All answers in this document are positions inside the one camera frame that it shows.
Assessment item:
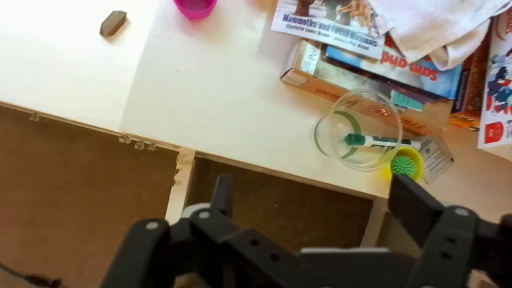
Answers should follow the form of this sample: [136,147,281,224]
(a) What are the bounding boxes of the white cloth towel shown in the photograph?
[366,0,512,72]

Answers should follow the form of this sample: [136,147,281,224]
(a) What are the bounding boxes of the brown case files box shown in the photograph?
[278,38,454,134]

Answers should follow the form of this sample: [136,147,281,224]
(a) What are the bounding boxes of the small yellow-green cup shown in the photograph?
[384,145,427,182]

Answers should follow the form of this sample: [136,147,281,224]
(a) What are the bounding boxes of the mammoths picture book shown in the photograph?
[270,0,395,61]

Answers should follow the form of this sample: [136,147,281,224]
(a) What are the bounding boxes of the orange board game box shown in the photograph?
[449,30,493,133]

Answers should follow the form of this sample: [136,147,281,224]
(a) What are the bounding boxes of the small brown block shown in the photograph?
[97,8,129,38]

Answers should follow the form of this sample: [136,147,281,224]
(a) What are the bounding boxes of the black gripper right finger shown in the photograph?
[387,173,512,288]

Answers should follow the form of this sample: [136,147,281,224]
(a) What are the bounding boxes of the green marker pen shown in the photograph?
[342,133,422,152]

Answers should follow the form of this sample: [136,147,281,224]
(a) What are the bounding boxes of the white cabinet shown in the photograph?
[0,0,512,253]

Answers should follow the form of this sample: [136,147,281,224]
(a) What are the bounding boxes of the small pink cup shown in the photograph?
[173,0,219,22]

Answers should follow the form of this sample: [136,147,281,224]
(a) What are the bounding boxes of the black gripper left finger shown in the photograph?
[101,174,333,288]

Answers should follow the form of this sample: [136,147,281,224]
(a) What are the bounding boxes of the white board game box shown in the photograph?
[477,9,512,161]

